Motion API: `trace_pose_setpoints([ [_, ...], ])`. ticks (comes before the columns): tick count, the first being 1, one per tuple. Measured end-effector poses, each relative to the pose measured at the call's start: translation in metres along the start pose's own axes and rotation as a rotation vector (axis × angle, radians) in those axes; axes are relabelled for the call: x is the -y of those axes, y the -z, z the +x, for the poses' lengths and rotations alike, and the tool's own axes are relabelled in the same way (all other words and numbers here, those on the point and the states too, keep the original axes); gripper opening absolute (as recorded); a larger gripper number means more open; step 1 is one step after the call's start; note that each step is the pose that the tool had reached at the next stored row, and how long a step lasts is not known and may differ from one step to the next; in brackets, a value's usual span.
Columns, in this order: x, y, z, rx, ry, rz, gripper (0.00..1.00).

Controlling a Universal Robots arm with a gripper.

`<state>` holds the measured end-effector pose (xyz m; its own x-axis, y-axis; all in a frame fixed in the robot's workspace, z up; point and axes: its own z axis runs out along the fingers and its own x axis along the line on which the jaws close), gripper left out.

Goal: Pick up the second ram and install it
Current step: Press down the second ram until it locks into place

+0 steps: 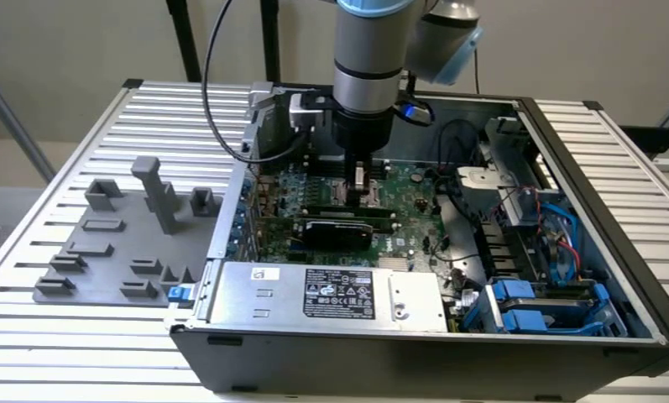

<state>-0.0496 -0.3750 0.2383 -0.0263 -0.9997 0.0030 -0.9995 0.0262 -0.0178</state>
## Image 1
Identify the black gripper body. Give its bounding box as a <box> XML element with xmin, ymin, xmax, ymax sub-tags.
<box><xmin>333</xmin><ymin>108</ymin><xmax>394</xmax><ymax>168</ymax></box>

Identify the green RAM stick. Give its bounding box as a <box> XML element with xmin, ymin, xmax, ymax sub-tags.
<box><xmin>305</xmin><ymin>203</ymin><xmax>394</xmax><ymax>217</ymax></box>
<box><xmin>293</xmin><ymin>213</ymin><xmax>398</xmax><ymax>231</ymax></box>

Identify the CPU socket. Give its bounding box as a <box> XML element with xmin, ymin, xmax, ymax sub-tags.
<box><xmin>320</xmin><ymin>175</ymin><xmax>381</xmax><ymax>207</ymax></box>

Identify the blue lit USB plug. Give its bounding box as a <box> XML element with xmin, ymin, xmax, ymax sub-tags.
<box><xmin>400</xmin><ymin>100</ymin><xmax>432</xmax><ymax>126</ymax></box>

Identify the green motherboard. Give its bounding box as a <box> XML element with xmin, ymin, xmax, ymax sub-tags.
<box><xmin>247</xmin><ymin>158</ymin><xmax>460</xmax><ymax>270</ymax></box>

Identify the black graphics card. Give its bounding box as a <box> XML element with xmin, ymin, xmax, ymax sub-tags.
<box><xmin>301</xmin><ymin>218</ymin><xmax>376</xmax><ymax>254</ymax></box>

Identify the silver drive cage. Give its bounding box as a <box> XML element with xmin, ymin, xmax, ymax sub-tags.
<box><xmin>454</xmin><ymin>116</ymin><xmax>562</xmax><ymax>226</ymax></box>

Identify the black stand leg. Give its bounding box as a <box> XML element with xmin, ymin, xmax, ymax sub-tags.
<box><xmin>165</xmin><ymin>0</ymin><xmax>203</xmax><ymax>83</ymax></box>
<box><xmin>259</xmin><ymin>0</ymin><xmax>282</xmax><ymax>83</ymax></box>

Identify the black fan shroud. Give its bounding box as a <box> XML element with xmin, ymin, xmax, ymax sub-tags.
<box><xmin>476</xmin><ymin>220</ymin><xmax>537</xmax><ymax>278</ymax></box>

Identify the silver power supply unit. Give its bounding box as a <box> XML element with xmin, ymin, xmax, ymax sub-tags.
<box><xmin>201</xmin><ymin>260</ymin><xmax>464</xmax><ymax>334</ymax></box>

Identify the blue disk bay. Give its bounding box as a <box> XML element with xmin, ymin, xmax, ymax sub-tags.
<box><xmin>461</xmin><ymin>275</ymin><xmax>631</xmax><ymax>338</ymax></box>

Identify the black PC case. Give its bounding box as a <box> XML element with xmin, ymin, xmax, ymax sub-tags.
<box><xmin>169</xmin><ymin>81</ymin><xmax>669</xmax><ymax>394</ymax></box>

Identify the grey parts rack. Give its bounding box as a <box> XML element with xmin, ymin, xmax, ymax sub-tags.
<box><xmin>31</xmin><ymin>155</ymin><xmax>227</xmax><ymax>310</ymax></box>

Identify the grey metal pole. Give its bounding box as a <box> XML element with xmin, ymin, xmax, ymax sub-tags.
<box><xmin>0</xmin><ymin>56</ymin><xmax>57</xmax><ymax>184</ymax></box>

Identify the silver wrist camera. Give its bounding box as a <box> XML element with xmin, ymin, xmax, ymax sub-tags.
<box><xmin>287</xmin><ymin>93</ymin><xmax>321</xmax><ymax>128</ymax></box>

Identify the black camera cable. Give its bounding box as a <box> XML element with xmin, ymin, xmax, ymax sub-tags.
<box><xmin>201</xmin><ymin>0</ymin><xmax>314</xmax><ymax>165</ymax></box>

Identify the blue data wire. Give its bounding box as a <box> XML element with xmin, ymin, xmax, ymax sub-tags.
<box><xmin>538</xmin><ymin>200</ymin><xmax>585</xmax><ymax>289</ymax></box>

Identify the red wire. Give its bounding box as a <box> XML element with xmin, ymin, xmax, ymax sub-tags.
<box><xmin>546</xmin><ymin>233</ymin><xmax>582</xmax><ymax>270</ymax></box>

